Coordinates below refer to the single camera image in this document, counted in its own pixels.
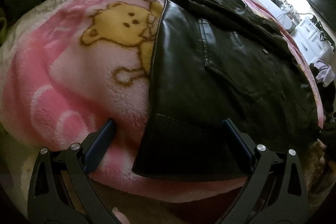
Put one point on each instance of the pink cartoon bear blanket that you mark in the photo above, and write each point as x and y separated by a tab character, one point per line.
90	60

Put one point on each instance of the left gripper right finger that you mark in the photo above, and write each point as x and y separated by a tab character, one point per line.
275	191

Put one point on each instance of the black leather jacket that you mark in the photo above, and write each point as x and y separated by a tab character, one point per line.
215	60

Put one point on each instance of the wall mounted black television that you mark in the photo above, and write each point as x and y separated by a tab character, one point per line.
326	9

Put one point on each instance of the white drawer cabinet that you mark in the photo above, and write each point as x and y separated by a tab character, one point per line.
311	43

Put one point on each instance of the lilac garment on chair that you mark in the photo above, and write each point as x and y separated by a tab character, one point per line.
325	73

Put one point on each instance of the person's thumb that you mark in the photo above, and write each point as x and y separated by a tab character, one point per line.
121	217

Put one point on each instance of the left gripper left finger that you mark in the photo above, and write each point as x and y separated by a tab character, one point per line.
60	191

